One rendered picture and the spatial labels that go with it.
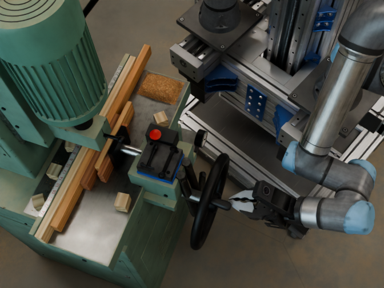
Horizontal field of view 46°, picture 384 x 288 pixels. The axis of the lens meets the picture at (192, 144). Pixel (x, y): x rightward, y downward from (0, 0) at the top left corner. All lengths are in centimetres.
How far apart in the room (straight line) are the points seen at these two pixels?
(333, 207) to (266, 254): 108
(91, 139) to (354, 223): 64
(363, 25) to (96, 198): 78
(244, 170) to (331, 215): 99
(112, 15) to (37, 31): 210
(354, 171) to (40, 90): 72
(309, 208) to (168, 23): 190
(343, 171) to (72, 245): 70
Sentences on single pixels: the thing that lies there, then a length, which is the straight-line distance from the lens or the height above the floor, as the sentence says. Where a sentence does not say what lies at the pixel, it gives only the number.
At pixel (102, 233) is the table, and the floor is 90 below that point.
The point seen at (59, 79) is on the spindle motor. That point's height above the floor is 136.
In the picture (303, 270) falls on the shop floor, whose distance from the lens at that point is 214.
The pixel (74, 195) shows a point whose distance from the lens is 125.
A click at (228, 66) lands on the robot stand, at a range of 170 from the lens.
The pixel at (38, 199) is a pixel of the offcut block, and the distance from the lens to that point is 139.
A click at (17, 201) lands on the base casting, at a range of 145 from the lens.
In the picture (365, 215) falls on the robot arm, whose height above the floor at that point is 110.
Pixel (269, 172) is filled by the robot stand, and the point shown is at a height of 23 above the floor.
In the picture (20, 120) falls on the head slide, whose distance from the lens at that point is 116.
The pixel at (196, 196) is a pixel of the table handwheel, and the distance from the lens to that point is 131.
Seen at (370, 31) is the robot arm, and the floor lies 136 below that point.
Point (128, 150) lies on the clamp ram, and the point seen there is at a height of 96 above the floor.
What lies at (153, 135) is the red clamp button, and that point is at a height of 102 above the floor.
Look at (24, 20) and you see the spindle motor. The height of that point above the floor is 151.
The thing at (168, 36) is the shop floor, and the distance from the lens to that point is 273.
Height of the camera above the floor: 205
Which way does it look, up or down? 62 degrees down
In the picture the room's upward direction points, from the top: 4 degrees counter-clockwise
